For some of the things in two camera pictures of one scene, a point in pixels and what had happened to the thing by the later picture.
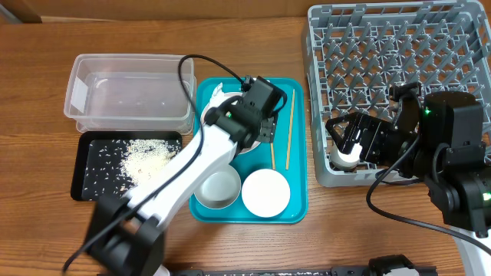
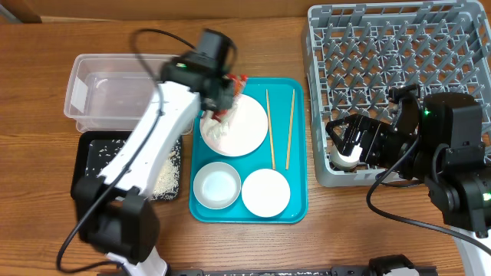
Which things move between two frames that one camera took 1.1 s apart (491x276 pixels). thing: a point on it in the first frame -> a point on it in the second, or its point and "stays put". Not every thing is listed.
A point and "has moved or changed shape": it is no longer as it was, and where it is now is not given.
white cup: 345,160 stays put
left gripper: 268,129 -> 226,98
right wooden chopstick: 290,129 stays put
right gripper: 355,121 stays put
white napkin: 218,98 has moved or changed shape
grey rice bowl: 220,190 stays put
